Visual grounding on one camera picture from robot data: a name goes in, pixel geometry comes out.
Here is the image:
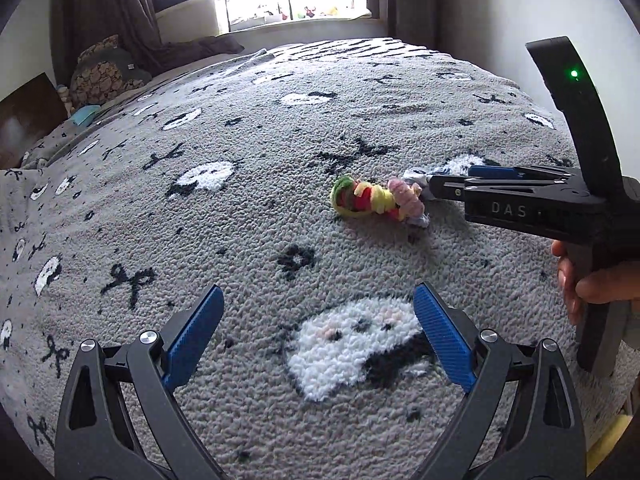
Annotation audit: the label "small teal pouch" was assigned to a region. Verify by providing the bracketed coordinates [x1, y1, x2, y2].
[70, 105, 101, 126]

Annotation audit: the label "white storage box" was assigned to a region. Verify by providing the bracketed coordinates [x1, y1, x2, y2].
[155, 0, 221, 43]

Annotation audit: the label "grey printed fleece blanket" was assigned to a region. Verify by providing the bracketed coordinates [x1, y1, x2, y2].
[0, 37, 640, 480]

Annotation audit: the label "dark wooden headboard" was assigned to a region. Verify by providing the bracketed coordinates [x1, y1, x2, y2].
[0, 72, 68, 171]

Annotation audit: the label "brown patterned cushion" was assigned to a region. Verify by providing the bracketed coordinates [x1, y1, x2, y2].
[70, 35, 153, 108]

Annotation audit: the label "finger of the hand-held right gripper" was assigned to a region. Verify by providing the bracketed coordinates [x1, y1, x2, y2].
[428, 172, 583, 202]
[468, 164, 581, 179]

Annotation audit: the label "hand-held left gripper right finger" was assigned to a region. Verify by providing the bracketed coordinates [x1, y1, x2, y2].
[412, 281, 586, 480]

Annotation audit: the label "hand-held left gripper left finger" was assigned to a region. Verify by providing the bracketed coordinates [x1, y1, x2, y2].
[55, 284, 226, 480]

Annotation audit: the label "colourful windowsill ornaments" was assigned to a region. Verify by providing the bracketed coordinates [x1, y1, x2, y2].
[255, 4, 356, 23]

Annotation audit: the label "brown curtain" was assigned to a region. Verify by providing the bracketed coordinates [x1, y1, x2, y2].
[387, 0, 443, 51]
[50, 0, 246, 86]

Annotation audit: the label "white blue wrapper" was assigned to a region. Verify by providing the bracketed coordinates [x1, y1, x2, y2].
[402, 167, 443, 197]

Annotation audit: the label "person's right hand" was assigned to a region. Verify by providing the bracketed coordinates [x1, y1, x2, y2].
[551, 240, 640, 326]

